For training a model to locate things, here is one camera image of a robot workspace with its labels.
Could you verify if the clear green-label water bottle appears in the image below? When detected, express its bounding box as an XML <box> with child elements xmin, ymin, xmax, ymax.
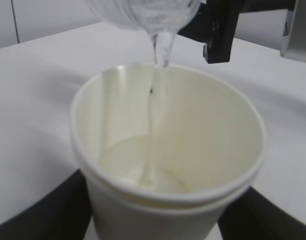
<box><xmin>85</xmin><ymin>0</ymin><xmax>201</xmax><ymax>68</ymax></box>

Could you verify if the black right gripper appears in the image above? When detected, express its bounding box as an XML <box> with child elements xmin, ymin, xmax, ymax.
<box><xmin>179</xmin><ymin>0</ymin><xmax>296</xmax><ymax>64</ymax></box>

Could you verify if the white paper cup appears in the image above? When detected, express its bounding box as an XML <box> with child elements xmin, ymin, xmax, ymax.
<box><xmin>70</xmin><ymin>64</ymin><xmax>267</xmax><ymax>240</ymax></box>

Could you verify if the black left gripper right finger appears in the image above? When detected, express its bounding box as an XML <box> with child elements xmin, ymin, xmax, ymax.
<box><xmin>218</xmin><ymin>187</ymin><xmax>306</xmax><ymax>240</ymax></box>

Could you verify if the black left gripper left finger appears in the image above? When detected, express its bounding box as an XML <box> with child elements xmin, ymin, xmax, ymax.
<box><xmin>0</xmin><ymin>172</ymin><xmax>91</xmax><ymax>240</ymax></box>

